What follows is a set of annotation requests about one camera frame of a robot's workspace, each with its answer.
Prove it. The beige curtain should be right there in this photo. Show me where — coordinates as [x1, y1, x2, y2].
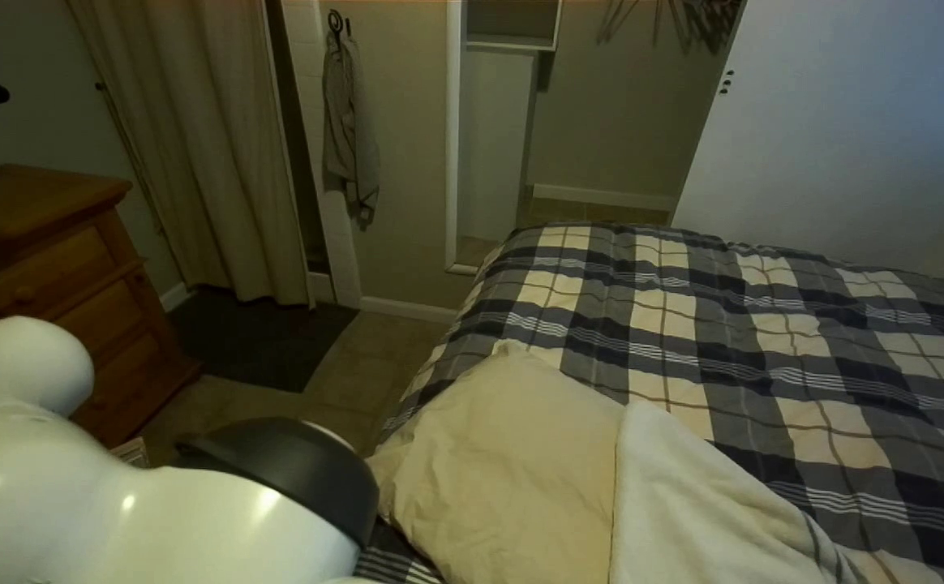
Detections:
[65, 0, 312, 305]

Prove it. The cream pillow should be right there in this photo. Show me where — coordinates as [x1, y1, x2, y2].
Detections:
[370, 353, 620, 584]

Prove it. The hanging grey garment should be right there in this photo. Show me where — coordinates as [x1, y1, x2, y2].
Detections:
[322, 10, 384, 230]

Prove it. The wooden dresser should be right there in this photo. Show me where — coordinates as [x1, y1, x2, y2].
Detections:
[0, 166, 198, 446]

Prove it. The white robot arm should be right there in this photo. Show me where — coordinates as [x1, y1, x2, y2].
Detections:
[0, 315, 375, 584]

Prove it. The white closet door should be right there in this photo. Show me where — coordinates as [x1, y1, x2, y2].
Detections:
[674, 0, 944, 277]

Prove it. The plaid bed comforter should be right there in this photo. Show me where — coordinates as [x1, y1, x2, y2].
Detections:
[393, 223, 944, 584]

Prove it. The dark floor mat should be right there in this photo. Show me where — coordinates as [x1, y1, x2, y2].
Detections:
[168, 290, 358, 393]

